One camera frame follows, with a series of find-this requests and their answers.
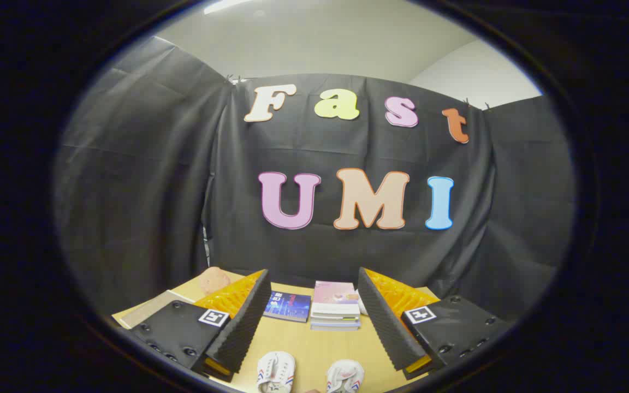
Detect pale blue book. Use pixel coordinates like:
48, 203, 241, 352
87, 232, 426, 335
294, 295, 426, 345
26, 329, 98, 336
310, 322, 361, 332

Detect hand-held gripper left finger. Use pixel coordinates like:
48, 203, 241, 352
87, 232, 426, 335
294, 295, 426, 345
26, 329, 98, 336
129, 269, 272, 383

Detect white shoe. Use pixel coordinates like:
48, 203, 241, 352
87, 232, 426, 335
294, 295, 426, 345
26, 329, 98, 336
325, 359, 365, 393
257, 351, 296, 393

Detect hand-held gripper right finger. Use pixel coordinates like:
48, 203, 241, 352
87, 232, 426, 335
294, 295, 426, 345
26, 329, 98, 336
357, 267, 514, 381

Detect white thick book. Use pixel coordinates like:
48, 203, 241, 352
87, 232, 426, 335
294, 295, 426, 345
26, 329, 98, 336
310, 313, 361, 325

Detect pink cover book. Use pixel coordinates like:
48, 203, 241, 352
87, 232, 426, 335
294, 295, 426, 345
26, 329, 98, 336
312, 281, 360, 317

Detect blue cover book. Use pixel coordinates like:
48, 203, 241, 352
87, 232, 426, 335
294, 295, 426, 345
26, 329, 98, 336
263, 292, 312, 323

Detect beige fabric storage box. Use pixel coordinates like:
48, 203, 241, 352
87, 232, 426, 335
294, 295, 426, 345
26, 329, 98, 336
111, 289, 196, 330

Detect orange smiley plush toy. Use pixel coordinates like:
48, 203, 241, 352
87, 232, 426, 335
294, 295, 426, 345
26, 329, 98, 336
199, 266, 232, 296

